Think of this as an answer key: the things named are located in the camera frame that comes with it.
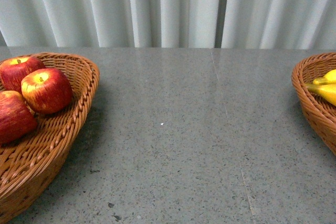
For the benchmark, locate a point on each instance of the yellow banana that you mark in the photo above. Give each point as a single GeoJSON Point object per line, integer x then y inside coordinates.
{"type": "Point", "coordinates": [328, 78]}
{"type": "Point", "coordinates": [326, 91]}

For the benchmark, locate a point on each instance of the grey pleated curtain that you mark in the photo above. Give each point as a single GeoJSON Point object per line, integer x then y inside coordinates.
{"type": "Point", "coordinates": [250, 24]}

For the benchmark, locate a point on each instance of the red yellow apple front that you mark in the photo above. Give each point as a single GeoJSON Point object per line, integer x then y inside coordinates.
{"type": "Point", "coordinates": [47, 90]}

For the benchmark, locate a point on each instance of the brown wicker basket right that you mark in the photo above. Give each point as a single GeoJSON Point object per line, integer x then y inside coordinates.
{"type": "Point", "coordinates": [319, 113]}

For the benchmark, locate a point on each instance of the brown wicker basket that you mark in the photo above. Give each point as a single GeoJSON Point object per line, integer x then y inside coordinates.
{"type": "Point", "coordinates": [319, 113]}
{"type": "Point", "coordinates": [30, 164]}

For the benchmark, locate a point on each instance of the brown wicker basket left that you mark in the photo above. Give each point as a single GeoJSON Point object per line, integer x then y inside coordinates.
{"type": "Point", "coordinates": [30, 164]}

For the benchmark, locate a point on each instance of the yellow banana in basket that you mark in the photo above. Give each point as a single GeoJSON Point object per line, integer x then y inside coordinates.
{"type": "Point", "coordinates": [328, 78]}

